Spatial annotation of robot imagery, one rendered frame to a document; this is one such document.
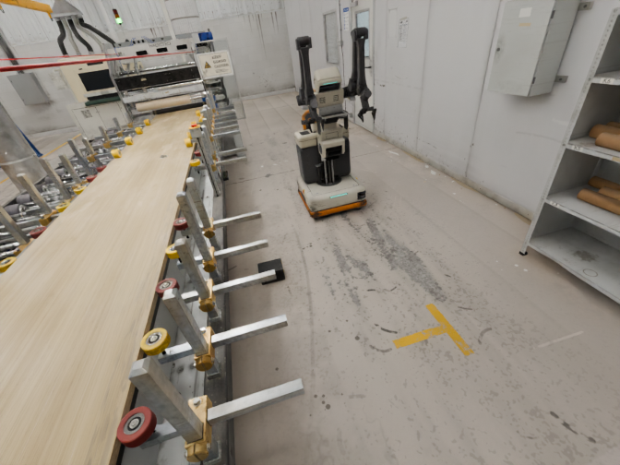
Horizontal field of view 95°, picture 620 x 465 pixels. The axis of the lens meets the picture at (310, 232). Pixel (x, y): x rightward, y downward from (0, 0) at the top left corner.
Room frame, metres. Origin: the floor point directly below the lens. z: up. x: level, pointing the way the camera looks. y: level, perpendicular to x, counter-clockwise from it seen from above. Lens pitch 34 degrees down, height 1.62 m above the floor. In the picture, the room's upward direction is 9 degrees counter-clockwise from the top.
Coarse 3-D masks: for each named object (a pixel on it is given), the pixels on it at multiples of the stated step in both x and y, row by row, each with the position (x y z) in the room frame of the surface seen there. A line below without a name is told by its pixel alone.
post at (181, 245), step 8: (176, 240) 0.83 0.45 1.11; (184, 240) 0.83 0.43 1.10; (176, 248) 0.80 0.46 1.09; (184, 248) 0.81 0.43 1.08; (184, 256) 0.80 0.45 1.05; (192, 256) 0.82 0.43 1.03; (184, 264) 0.80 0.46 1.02; (192, 264) 0.81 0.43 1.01; (192, 272) 0.80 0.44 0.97; (200, 272) 0.83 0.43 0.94; (192, 280) 0.80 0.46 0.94; (200, 280) 0.81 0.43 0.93; (200, 288) 0.81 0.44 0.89; (208, 288) 0.84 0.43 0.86; (200, 296) 0.80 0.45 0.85; (208, 296) 0.81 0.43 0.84; (208, 312) 0.80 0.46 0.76; (216, 312) 0.81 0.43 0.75
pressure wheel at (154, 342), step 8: (160, 328) 0.63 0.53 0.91; (144, 336) 0.61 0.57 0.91; (152, 336) 0.60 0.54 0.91; (160, 336) 0.60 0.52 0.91; (168, 336) 0.60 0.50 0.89; (144, 344) 0.57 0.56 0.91; (152, 344) 0.57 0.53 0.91; (160, 344) 0.57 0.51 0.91; (168, 344) 0.58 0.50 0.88; (152, 352) 0.55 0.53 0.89; (160, 352) 0.56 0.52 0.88
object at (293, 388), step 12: (288, 384) 0.42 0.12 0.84; (300, 384) 0.42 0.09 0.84; (252, 396) 0.40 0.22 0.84; (264, 396) 0.40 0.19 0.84; (276, 396) 0.39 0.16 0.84; (288, 396) 0.40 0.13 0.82; (216, 408) 0.39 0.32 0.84; (228, 408) 0.38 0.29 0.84; (240, 408) 0.38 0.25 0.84; (252, 408) 0.38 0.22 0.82; (216, 420) 0.36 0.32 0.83; (156, 432) 0.35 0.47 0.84; (168, 432) 0.35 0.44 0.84; (144, 444) 0.33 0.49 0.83; (156, 444) 0.33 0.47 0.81
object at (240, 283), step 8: (264, 272) 0.91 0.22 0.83; (272, 272) 0.91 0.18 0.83; (232, 280) 0.89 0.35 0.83; (240, 280) 0.89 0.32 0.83; (248, 280) 0.88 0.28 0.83; (256, 280) 0.88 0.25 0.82; (264, 280) 0.89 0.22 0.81; (216, 288) 0.86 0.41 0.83; (224, 288) 0.86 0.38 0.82; (232, 288) 0.86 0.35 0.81; (240, 288) 0.87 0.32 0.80; (184, 296) 0.84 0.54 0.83; (192, 296) 0.84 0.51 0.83
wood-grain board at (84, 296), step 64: (128, 192) 1.86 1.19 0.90; (64, 256) 1.16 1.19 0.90; (128, 256) 1.08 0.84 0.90; (0, 320) 0.78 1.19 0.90; (64, 320) 0.74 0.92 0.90; (128, 320) 0.69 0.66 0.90; (0, 384) 0.51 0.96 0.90; (64, 384) 0.48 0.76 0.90; (128, 384) 0.45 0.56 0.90; (0, 448) 0.34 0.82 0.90; (64, 448) 0.32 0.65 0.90
